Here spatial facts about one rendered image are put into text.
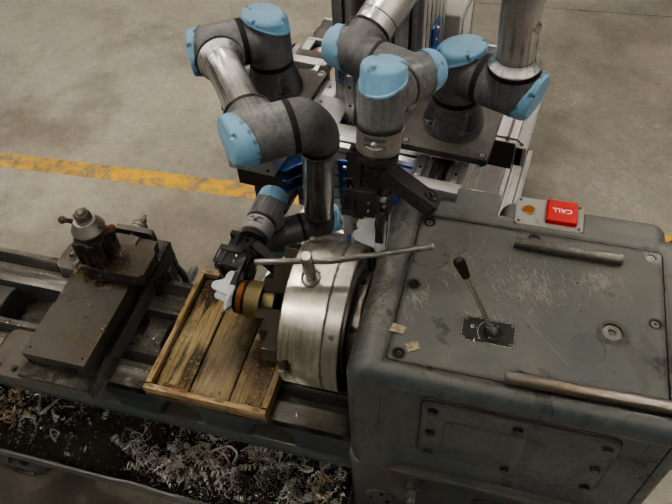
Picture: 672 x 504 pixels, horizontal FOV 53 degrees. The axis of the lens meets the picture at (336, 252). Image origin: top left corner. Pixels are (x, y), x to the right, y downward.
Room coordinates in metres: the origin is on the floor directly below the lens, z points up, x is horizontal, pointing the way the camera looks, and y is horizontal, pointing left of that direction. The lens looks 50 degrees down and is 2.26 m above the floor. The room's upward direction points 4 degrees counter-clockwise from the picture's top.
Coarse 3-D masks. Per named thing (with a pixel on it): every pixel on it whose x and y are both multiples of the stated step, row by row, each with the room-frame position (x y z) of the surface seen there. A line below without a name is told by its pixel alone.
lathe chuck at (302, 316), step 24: (336, 240) 0.94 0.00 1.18; (336, 264) 0.83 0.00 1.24; (288, 288) 0.79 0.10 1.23; (312, 288) 0.78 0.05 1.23; (288, 312) 0.75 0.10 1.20; (312, 312) 0.74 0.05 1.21; (288, 336) 0.72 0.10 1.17; (312, 336) 0.71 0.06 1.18; (288, 360) 0.69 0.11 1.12; (312, 360) 0.68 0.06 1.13; (312, 384) 0.68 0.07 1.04
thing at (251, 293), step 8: (240, 280) 0.91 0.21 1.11; (248, 280) 0.91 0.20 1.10; (256, 280) 0.91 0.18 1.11; (240, 288) 0.88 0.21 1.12; (248, 288) 0.88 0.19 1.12; (256, 288) 0.88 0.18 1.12; (232, 296) 0.87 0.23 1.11; (240, 296) 0.87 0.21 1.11; (248, 296) 0.86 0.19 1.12; (256, 296) 0.86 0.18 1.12; (264, 296) 0.86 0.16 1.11; (272, 296) 0.86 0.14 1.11; (280, 296) 0.89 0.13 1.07; (232, 304) 0.86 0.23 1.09; (240, 304) 0.86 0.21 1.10; (248, 304) 0.85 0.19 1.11; (256, 304) 0.84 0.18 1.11; (264, 304) 0.85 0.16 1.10; (272, 304) 0.84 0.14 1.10; (280, 304) 0.88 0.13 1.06; (240, 312) 0.85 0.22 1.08; (248, 312) 0.84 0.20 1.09; (256, 312) 0.83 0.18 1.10
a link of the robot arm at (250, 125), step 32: (192, 32) 1.47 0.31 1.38; (224, 32) 1.46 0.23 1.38; (192, 64) 1.41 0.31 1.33; (224, 64) 1.32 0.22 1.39; (224, 96) 1.21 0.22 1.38; (256, 96) 1.15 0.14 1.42; (224, 128) 1.06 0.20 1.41; (256, 128) 1.05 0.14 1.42; (288, 128) 1.05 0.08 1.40; (256, 160) 1.02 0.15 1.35
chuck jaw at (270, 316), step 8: (264, 312) 0.83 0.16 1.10; (272, 312) 0.82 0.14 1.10; (256, 320) 0.81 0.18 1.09; (264, 320) 0.80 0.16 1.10; (272, 320) 0.80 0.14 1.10; (264, 328) 0.78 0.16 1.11; (272, 328) 0.78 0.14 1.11; (264, 336) 0.78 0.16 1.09; (272, 336) 0.76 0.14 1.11; (264, 344) 0.74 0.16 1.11; (272, 344) 0.74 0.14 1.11; (264, 352) 0.73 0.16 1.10; (272, 352) 0.72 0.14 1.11; (272, 360) 0.72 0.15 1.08; (280, 368) 0.70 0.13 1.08; (288, 368) 0.70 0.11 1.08
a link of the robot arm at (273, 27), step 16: (240, 16) 1.52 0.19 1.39; (256, 16) 1.50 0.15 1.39; (272, 16) 1.51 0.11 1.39; (240, 32) 1.47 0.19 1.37; (256, 32) 1.47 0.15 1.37; (272, 32) 1.47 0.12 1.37; (288, 32) 1.50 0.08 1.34; (256, 48) 1.46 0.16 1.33; (272, 48) 1.47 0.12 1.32; (288, 48) 1.50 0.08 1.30; (256, 64) 1.48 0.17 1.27; (272, 64) 1.47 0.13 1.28
